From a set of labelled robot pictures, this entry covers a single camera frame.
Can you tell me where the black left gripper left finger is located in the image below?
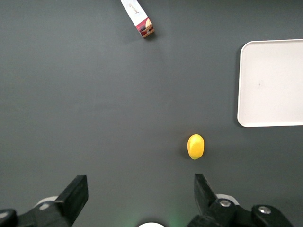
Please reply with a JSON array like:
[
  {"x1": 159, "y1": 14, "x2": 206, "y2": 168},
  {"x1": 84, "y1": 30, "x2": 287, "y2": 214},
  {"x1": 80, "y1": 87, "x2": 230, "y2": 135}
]
[{"x1": 18, "y1": 175, "x2": 89, "y2": 227}]

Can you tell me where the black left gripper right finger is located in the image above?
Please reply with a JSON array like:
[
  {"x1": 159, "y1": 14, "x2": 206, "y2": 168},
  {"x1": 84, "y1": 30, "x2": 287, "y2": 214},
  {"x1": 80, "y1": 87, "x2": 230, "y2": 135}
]
[{"x1": 187, "y1": 173, "x2": 294, "y2": 227}]

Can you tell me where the red cookie box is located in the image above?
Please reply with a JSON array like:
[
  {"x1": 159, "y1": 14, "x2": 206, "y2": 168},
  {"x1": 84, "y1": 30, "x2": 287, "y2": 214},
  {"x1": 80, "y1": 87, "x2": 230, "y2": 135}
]
[{"x1": 120, "y1": 0, "x2": 155, "y2": 39}]

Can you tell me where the white rectangular tray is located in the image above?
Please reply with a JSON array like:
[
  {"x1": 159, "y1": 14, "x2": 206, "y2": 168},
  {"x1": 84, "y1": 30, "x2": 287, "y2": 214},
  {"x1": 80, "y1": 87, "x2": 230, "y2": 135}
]
[{"x1": 237, "y1": 39, "x2": 303, "y2": 128}]

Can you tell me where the yellow lemon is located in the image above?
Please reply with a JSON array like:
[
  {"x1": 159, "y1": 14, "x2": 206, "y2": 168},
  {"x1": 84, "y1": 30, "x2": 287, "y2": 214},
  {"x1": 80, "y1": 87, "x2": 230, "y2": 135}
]
[{"x1": 187, "y1": 134, "x2": 205, "y2": 160}]

